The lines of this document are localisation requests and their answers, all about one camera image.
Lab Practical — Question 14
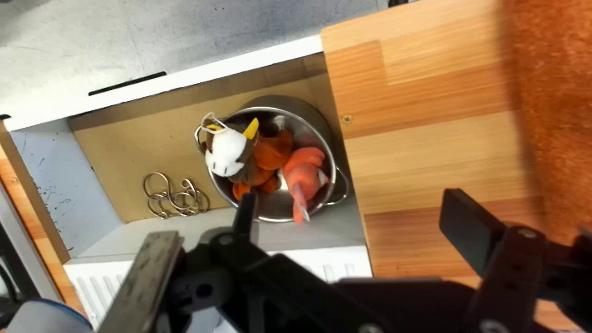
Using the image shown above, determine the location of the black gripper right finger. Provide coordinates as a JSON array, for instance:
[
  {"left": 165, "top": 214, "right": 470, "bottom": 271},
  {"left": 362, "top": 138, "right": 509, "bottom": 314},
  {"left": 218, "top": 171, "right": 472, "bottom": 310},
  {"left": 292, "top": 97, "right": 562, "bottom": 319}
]
[{"left": 438, "top": 186, "right": 551, "bottom": 293}]

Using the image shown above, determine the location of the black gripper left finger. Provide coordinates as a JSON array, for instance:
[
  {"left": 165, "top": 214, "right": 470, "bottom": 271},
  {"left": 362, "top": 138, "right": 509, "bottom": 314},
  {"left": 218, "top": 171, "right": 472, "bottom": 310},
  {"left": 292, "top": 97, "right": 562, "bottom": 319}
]
[{"left": 229, "top": 190, "right": 263, "bottom": 247}]

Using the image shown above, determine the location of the orange plush toy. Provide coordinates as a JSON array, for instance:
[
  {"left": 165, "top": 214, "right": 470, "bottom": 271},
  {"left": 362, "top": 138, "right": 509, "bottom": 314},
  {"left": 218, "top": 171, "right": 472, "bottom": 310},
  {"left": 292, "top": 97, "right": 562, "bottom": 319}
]
[{"left": 229, "top": 131, "right": 294, "bottom": 201}]

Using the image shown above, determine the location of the brown white penguin plush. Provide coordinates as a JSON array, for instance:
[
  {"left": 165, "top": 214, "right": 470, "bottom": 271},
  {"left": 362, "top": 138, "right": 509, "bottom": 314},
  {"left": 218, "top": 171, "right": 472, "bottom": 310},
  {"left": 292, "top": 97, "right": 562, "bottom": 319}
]
[{"left": 202, "top": 116, "right": 263, "bottom": 181}]

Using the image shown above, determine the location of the salmon pink plush toy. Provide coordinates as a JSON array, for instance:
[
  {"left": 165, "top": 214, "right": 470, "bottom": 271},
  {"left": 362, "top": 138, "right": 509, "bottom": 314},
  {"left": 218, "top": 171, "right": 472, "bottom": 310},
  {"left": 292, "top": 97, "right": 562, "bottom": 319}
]
[{"left": 279, "top": 145, "right": 331, "bottom": 225}]

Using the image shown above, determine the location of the orange terry towel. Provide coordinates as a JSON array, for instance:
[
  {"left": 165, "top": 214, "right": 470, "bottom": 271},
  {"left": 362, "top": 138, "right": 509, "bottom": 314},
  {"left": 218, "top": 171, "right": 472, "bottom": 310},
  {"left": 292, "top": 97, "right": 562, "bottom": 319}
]
[{"left": 501, "top": 0, "right": 592, "bottom": 242}]

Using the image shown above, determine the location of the white sink basin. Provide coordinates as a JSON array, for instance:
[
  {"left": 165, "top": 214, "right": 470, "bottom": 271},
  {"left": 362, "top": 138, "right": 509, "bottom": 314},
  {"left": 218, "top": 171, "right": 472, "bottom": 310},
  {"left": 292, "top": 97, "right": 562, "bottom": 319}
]
[{"left": 0, "top": 33, "right": 375, "bottom": 329}]

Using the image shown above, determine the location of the bunch of metal rings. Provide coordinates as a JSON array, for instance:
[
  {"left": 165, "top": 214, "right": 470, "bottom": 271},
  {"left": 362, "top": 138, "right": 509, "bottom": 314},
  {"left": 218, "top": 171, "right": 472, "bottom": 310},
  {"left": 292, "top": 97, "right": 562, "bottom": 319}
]
[{"left": 140, "top": 169, "right": 213, "bottom": 219}]

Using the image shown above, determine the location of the stainless steel pot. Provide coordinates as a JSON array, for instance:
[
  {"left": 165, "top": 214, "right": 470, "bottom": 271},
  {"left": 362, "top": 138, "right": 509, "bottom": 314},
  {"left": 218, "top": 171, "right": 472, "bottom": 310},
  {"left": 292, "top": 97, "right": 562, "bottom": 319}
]
[{"left": 194, "top": 94, "right": 351, "bottom": 225}]

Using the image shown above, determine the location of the grey metal mount bracket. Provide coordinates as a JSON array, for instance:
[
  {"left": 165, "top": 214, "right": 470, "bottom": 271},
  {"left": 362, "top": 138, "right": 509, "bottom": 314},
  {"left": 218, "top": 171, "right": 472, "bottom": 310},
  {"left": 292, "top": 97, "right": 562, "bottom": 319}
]
[{"left": 96, "top": 229, "right": 185, "bottom": 333}]

